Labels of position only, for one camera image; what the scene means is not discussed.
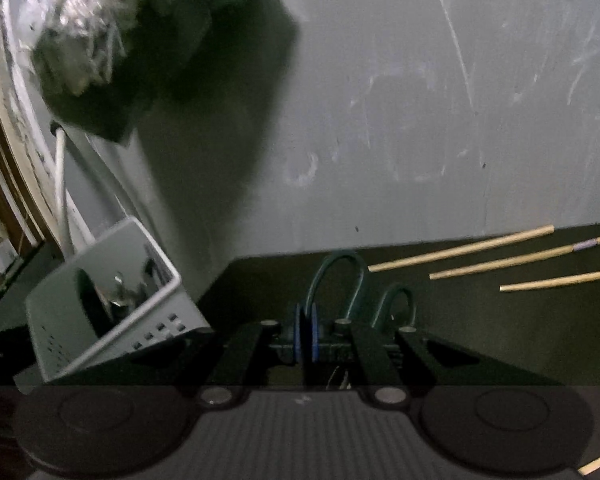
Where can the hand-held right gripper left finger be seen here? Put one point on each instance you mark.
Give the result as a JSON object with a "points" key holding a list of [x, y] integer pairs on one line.
{"points": [[298, 335]]}

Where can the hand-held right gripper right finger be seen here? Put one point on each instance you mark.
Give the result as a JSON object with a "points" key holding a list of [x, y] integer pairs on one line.
{"points": [[314, 335]]}

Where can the wooden chopstick purple band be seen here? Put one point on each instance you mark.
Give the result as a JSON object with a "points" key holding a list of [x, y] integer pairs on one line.
{"points": [[560, 280], [520, 257]]}

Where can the white perforated utensil basket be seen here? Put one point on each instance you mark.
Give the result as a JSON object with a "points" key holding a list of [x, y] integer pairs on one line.
{"points": [[50, 345]]}

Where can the clear plastic bag of greens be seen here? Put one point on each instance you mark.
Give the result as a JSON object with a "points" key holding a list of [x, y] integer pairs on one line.
{"points": [[105, 60]]}

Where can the wooden door frame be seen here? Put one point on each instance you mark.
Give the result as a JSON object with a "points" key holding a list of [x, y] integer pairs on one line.
{"points": [[5, 135]]}

